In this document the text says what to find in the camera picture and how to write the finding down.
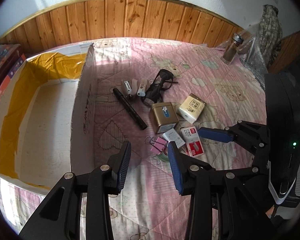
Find small white tube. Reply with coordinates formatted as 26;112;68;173
137;79;149;97

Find white cardboard box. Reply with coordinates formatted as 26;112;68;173
0;42;95;195

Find beige stapler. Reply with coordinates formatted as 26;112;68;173
121;79;138;99

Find dark toy box stack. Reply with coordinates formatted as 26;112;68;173
0;44;23;83

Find clear bubble wrap bag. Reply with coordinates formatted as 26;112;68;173
216;25;268;90

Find black safety glasses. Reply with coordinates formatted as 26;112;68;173
141;69;178;107

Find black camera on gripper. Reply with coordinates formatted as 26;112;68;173
264;73;300;205

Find white power adapter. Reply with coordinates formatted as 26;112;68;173
162;128;185;148

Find red toy box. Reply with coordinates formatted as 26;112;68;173
0;54;26;100

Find black marker pen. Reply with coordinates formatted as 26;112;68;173
113;88;147;130

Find pink binder clip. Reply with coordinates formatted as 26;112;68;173
145;136;167;155

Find cream card box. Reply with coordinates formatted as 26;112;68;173
177;93;206;124

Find green tape roll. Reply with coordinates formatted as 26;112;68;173
153;152;169;165

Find glass jar metal lid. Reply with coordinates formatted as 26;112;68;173
221;33;244;64

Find red white staples box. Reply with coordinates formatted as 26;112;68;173
180;126;204;157

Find gold tin box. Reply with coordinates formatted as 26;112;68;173
149;102;179;134

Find camouflage cloth bundle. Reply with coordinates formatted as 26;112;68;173
257;4;282;69

